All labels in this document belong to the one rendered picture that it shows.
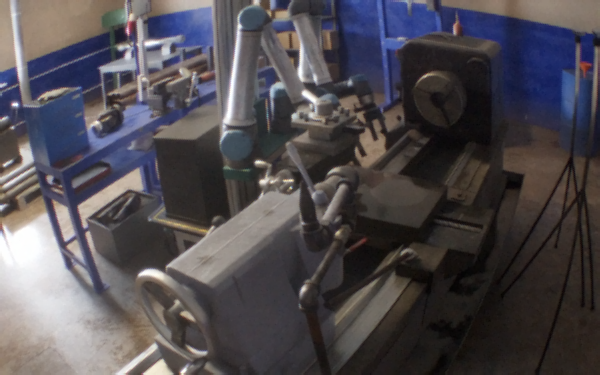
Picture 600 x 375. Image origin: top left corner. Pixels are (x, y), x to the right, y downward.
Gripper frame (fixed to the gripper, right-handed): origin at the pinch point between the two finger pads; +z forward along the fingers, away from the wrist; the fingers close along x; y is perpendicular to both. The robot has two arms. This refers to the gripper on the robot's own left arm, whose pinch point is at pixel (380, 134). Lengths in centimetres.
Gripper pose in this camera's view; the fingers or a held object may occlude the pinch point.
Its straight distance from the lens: 266.4
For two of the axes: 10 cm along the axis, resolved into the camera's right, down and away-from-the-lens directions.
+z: 3.4, 9.3, 1.2
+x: 5.4, -3.0, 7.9
